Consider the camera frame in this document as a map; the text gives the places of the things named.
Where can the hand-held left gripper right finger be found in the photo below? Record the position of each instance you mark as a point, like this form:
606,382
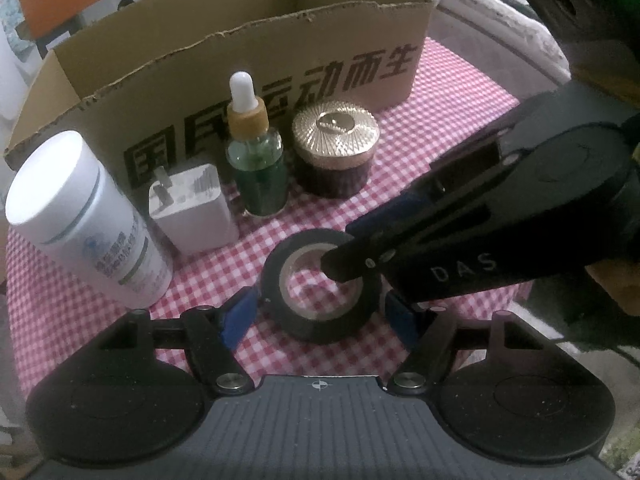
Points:
400,321

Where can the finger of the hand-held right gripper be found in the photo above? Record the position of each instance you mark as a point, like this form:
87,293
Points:
372,220
350,261

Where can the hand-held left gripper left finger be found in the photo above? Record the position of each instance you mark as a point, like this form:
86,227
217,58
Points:
240,316

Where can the black tape roll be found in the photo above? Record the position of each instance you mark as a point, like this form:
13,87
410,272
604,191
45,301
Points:
320,330

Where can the dark jar with gold lid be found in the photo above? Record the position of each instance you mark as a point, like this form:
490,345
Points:
335,130

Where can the white charger plug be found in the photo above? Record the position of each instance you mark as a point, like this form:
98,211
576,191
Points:
195,225

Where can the green dropper bottle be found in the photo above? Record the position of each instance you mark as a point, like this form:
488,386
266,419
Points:
255,180

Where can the white pill bottle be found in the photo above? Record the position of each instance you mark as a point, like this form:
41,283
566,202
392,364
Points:
75,200

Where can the brown cardboard box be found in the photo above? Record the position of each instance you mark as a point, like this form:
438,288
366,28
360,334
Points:
175,75

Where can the pink checkered tablecloth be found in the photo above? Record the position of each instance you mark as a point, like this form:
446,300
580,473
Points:
100,320

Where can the grey sofa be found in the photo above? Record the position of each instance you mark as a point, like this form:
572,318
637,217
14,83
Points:
475,60

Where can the white fluffy blanket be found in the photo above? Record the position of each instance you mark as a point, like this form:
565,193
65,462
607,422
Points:
475,0

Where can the white curtain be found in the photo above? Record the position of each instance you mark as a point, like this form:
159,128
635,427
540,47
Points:
15,85

